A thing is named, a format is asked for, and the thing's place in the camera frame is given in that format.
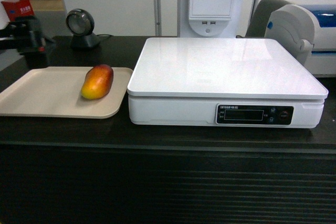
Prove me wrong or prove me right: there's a dark red yellow mango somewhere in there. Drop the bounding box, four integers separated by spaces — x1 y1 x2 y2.
80 65 114 100

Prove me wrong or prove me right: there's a white checkout scale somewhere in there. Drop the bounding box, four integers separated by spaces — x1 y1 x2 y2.
128 38 328 129

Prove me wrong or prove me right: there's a black checkout counter cabinet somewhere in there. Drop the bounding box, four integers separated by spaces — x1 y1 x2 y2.
0 35 336 224

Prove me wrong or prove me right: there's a white receipt printer kiosk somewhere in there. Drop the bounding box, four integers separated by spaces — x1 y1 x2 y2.
177 0 243 38

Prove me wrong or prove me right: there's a black round barcode scanner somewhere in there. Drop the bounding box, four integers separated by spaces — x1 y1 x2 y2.
66 8 100 50

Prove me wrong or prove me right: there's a beige plastic tray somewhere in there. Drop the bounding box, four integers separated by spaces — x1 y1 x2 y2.
1 67 132 119

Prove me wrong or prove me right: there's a white and blue label printer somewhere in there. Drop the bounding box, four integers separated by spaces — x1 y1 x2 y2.
265 4 335 77

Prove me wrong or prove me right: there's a red fire extinguisher box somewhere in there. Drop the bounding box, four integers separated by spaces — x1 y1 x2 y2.
1 0 34 21

